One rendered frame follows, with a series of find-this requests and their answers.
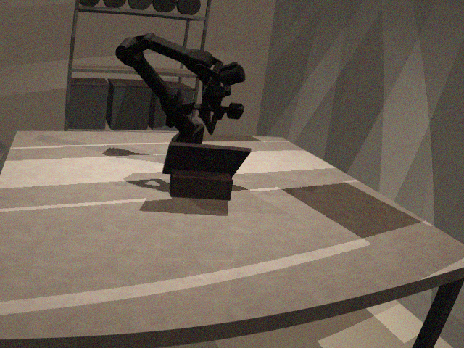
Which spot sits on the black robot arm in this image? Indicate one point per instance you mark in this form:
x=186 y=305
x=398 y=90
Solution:
x=130 y=52

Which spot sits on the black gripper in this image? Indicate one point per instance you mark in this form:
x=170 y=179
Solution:
x=234 y=111

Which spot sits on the brown switch panel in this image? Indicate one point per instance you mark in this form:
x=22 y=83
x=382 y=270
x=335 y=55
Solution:
x=202 y=171

